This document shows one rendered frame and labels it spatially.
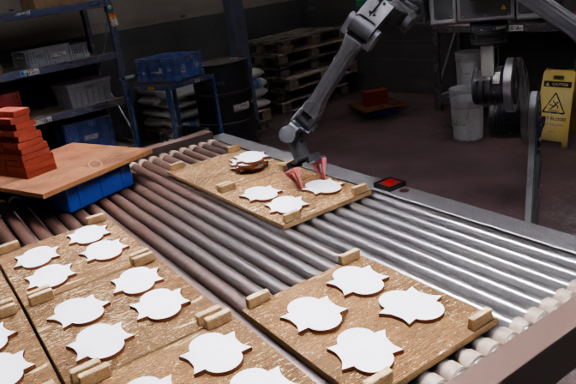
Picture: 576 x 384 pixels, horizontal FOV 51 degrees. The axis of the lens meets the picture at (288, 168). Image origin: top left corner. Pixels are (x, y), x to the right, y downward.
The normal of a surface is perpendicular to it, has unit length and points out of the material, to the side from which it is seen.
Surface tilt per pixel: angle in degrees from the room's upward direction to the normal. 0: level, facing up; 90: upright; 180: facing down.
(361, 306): 0
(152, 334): 0
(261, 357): 0
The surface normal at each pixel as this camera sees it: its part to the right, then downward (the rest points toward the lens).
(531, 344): -0.13, -0.94
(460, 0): -0.46, 0.33
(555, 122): -0.79, 0.08
